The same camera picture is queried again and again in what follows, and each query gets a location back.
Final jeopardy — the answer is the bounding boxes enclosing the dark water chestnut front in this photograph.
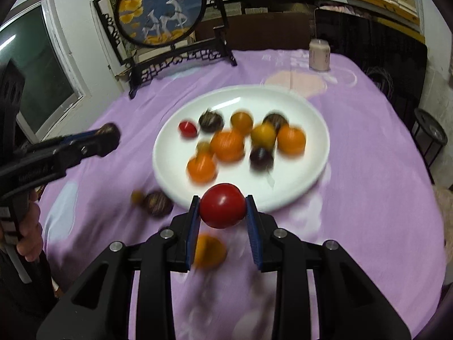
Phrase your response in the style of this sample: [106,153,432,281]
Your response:
[141,190,174,218]

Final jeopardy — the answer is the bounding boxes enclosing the dark water chestnut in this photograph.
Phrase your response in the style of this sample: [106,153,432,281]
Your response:
[141,190,174,218]
[198,110,224,133]
[262,112,289,133]

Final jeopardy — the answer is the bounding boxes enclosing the red tomato back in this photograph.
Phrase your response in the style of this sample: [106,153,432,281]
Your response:
[178,120,198,139]

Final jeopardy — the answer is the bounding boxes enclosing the small mandarin orange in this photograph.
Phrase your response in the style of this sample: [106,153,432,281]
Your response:
[186,153,217,184]

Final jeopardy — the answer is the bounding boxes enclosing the small yellow longan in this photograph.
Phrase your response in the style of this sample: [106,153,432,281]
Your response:
[196,141,213,157]
[131,190,145,205]

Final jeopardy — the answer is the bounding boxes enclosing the large bumpy orange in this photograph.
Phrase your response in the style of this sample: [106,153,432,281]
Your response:
[210,130,245,163]

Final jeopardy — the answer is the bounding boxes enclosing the red cherry tomato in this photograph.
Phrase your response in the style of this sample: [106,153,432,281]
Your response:
[200,183,247,229]

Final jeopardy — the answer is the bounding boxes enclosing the dark cherry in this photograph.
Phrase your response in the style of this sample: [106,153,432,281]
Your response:
[249,147,274,172]

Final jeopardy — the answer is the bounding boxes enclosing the orange kumquat back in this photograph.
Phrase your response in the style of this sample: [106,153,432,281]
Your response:
[230,111,254,137]

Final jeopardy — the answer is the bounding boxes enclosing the yellow orange fruit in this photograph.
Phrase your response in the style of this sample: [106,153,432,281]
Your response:
[250,122,276,151]

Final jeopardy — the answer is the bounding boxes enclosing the dark water chestnut back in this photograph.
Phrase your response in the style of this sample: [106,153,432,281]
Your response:
[262,112,289,133]

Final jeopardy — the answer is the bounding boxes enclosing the person left hand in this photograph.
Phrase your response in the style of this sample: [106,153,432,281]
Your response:
[17,190,44,262]

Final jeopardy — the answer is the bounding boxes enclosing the window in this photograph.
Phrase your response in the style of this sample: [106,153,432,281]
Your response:
[1,0,87,142]

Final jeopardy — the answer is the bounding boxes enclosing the purple tablecloth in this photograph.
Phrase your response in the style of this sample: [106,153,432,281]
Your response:
[40,50,446,335]

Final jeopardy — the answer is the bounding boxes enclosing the round deer art screen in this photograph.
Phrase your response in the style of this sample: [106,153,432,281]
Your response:
[93,0,237,98]

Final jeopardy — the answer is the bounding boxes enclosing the white oval plate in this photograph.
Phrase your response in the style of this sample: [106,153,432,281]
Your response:
[152,85,330,212]

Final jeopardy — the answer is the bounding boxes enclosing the black round stool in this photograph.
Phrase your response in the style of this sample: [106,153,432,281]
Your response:
[412,108,448,184]

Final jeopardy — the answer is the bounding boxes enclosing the black cabinet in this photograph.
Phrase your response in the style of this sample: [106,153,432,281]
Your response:
[314,6,429,111]

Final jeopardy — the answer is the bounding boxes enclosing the pink beverage can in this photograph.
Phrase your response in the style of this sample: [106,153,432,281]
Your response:
[309,39,330,72]

